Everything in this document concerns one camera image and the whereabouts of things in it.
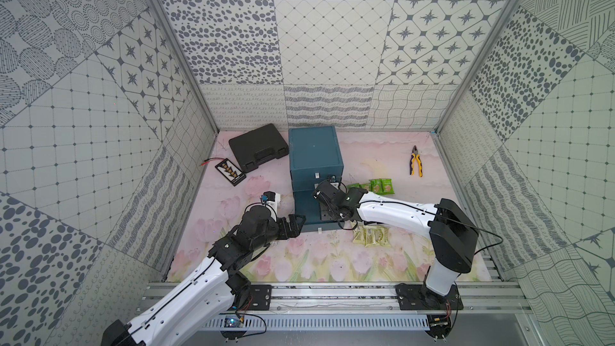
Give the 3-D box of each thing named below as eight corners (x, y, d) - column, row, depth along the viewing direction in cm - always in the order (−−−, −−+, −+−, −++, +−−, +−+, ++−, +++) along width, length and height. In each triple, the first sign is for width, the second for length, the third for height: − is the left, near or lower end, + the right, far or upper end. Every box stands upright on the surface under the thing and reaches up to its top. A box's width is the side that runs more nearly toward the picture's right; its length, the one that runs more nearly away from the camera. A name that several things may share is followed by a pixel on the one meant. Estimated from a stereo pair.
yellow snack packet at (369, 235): (364, 246, 86) (365, 244, 84) (362, 228, 90) (363, 226, 89) (377, 246, 86) (378, 244, 84) (374, 228, 90) (375, 226, 89)
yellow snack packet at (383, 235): (376, 244, 87) (378, 242, 85) (376, 227, 91) (377, 225, 89) (388, 246, 86) (390, 244, 84) (388, 229, 90) (389, 227, 89)
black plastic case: (246, 174, 104) (244, 168, 101) (229, 145, 115) (227, 139, 112) (291, 152, 112) (290, 146, 109) (271, 127, 123) (270, 121, 120)
